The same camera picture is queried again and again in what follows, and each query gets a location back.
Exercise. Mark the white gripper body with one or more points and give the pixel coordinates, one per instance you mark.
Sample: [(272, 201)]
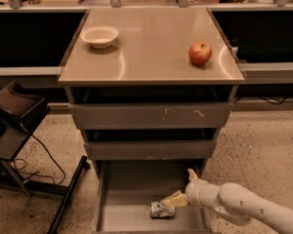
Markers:
[(195, 191)]

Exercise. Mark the crushed 7up can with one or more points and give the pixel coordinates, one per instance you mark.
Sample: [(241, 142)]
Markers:
[(157, 210)]

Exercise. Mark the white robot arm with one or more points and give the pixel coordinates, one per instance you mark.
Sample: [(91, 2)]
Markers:
[(231, 202)]

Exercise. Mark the bottom open grey drawer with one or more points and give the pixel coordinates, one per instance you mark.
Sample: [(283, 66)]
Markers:
[(127, 188)]

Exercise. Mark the middle grey drawer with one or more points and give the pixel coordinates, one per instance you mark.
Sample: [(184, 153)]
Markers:
[(150, 150)]

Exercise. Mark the grey drawer cabinet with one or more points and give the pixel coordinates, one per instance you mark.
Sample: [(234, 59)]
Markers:
[(149, 63)]

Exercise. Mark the top grey drawer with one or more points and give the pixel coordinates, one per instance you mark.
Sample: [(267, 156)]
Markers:
[(142, 116)]

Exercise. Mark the black cart leg bar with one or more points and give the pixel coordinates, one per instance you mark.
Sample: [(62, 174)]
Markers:
[(82, 166)]

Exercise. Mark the red apple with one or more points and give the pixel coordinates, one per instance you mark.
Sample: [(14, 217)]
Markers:
[(199, 53)]

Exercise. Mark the white bowl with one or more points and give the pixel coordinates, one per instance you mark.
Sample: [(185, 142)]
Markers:
[(99, 37)]

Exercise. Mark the dark metal cart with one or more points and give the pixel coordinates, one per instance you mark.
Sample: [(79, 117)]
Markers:
[(20, 114)]

